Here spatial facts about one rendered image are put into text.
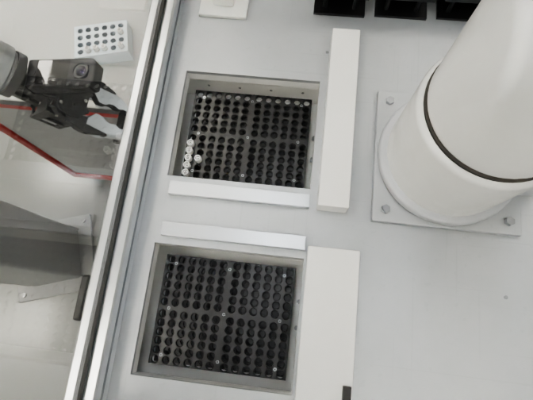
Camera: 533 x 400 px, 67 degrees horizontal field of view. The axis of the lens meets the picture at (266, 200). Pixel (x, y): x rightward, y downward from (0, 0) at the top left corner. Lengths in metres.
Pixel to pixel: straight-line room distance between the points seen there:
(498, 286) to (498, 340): 0.08
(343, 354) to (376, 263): 0.15
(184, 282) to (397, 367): 0.36
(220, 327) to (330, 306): 0.18
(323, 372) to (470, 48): 0.45
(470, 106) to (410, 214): 0.27
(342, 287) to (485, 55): 0.37
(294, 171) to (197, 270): 0.24
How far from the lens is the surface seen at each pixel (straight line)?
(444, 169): 0.54
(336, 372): 0.64
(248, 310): 0.69
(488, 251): 0.72
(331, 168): 0.65
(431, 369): 0.68
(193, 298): 0.70
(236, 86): 0.82
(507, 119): 0.45
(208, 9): 0.84
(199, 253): 0.77
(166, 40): 0.77
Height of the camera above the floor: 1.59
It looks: 75 degrees down
